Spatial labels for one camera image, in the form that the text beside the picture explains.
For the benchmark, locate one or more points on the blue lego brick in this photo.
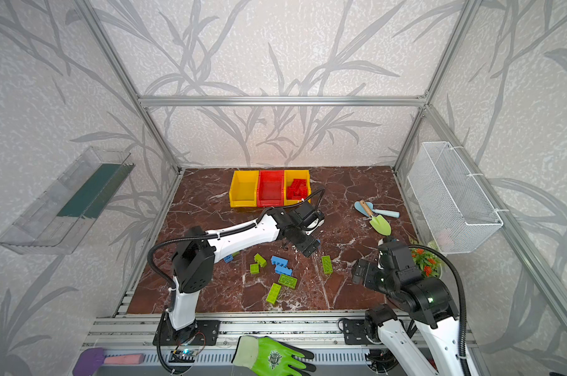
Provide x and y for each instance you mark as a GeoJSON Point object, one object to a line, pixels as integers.
{"type": "Point", "coordinates": [282, 270]}
{"type": "Point", "coordinates": [277, 261]}

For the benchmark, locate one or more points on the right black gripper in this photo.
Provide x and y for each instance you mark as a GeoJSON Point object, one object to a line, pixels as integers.
{"type": "Point", "coordinates": [363, 272]}

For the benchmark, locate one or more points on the green lego brick lower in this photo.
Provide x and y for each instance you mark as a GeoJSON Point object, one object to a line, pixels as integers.
{"type": "Point", "coordinates": [288, 281]}

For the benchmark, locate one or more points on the small green lego brick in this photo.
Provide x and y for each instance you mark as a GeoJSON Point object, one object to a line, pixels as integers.
{"type": "Point", "coordinates": [254, 268]}

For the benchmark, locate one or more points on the green work glove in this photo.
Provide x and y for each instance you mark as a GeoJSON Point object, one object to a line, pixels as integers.
{"type": "Point", "coordinates": [266, 356]}

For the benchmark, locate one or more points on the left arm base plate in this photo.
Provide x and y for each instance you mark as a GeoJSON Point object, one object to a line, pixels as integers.
{"type": "Point", "coordinates": [199, 333]}

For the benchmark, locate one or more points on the yellow bin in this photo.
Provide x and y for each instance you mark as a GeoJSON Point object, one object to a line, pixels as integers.
{"type": "Point", "coordinates": [290, 175]}
{"type": "Point", "coordinates": [243, 189]}

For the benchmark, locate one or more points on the left yellow bin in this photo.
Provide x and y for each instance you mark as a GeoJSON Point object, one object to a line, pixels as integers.
{"type": "Point", "coordinates": [243, 189]}

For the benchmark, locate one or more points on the green garden trowel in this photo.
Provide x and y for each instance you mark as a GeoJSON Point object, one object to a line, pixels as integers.
{"type": "Point", "coordinates": [378, 223]}

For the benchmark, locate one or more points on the red middle bin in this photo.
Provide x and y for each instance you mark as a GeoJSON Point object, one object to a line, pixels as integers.
{"type": "Point", "coordinates": [270, 188]}

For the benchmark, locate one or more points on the white wire mesh basket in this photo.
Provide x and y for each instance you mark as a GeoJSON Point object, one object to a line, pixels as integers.
{"type": "Point", "coordinates": [458, 213]}

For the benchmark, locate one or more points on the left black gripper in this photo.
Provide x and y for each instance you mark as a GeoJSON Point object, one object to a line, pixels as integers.
{"type": "Point", "coordinates": [300, 235]}

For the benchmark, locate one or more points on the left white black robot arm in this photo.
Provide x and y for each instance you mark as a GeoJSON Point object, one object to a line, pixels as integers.
{"type": "Point", "coordinates": [187, 263]}

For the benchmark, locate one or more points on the right yellow bin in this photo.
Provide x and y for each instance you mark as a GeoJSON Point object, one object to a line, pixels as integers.
{"type": "Point", "coordinates": [290, 175]}

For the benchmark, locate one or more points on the green lego brick right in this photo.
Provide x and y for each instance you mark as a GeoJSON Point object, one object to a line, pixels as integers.
{"type": "Point", "coordinates": [327, 265]}

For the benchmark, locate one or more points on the green lego brick bottom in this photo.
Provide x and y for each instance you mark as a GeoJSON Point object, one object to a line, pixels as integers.
{"type": "Point", "coordinates": [273, 293]}

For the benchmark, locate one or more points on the potted plant red flowers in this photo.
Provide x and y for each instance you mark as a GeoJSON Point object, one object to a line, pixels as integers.
{"type": "Point", "coordinates": [429, 264]}

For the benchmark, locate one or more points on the small circuit board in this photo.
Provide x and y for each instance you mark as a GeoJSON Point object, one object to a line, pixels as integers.
{"type": "Point", "coordinates": [184, 355]}

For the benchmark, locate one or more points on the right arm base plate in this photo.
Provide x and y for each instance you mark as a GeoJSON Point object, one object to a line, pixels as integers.
{"type": "Point", "coordinates": [354, 332]}

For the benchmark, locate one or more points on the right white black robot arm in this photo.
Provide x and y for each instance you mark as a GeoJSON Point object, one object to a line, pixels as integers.
{"type": "Point", "coordinates": [424, 328]}

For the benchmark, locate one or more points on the clear plastic wall shelf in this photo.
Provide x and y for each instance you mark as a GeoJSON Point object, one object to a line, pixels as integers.
{"type": "Point", "coordinates": [57, 222]}

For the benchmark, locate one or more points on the green lego brick center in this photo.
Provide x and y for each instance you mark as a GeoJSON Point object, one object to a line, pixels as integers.
{"type": "Point", "coordinates": [260, 260]}

